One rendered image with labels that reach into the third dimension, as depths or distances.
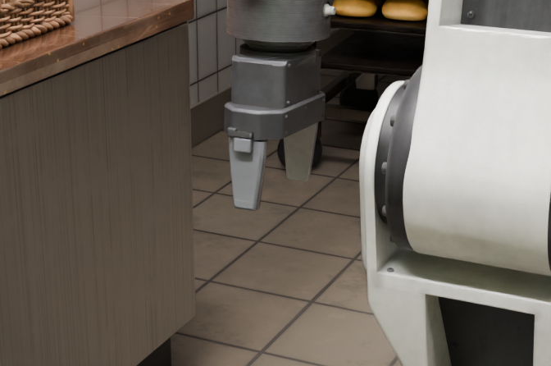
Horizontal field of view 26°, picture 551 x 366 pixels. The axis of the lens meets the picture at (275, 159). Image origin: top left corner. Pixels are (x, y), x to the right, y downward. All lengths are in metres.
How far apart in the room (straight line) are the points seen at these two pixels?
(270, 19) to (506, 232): 0.27
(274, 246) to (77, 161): 0.90
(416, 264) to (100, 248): 0.68
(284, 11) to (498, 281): 0.27
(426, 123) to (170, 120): 0.83
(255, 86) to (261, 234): 1.37
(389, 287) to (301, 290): 1.20
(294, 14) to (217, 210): 1.52
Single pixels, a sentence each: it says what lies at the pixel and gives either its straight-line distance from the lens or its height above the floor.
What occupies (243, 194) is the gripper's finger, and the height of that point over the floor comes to 0.55.
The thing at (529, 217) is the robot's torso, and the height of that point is 0.60.
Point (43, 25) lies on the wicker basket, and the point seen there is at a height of 0.59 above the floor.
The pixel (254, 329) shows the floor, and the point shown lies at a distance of 1.98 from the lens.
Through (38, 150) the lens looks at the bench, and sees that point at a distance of 1.38.
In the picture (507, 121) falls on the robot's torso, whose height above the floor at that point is 0.66.
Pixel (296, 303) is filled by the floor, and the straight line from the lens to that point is 2.07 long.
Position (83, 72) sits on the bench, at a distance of 1.44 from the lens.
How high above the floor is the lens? 0.90
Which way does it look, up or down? 19 degrees down
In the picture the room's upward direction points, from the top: straight up
